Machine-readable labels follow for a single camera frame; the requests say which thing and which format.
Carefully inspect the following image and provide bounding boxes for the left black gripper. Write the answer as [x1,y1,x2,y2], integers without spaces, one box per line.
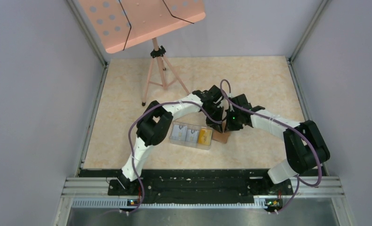
[203,106,224,134]

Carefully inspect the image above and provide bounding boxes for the brown leather card holder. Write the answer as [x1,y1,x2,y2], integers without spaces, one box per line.
[212,122,231,144]

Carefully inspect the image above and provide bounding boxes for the clear plastic card box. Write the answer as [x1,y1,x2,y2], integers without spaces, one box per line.
[168,121,213,150]

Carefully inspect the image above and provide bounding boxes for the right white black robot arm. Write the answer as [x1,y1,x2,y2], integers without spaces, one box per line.
[225,94,330,194]

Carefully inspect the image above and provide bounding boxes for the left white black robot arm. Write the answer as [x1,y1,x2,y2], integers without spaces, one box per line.
[118,85,224,195]

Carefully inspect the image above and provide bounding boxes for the yellow credit card stack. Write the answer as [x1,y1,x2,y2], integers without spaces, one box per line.
[198,128,213,146]

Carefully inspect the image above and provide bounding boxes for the grey white credit card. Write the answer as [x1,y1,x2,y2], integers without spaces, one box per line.
[170,124,188,141]

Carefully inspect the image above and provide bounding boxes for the pink music stand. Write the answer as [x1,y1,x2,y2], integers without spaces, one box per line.
[79,0,206,105]

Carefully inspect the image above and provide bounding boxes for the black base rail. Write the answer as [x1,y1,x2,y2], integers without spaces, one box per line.
[108,169,293,204]

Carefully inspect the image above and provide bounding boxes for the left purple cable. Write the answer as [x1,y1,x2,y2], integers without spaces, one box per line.
[128,99,227,215]

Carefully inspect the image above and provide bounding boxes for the purple cable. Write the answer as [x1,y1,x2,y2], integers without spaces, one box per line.
[128,99,227,215]
[219,79,324,214]

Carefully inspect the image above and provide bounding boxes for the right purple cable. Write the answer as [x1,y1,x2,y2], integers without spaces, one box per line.
[219,79,324,214]

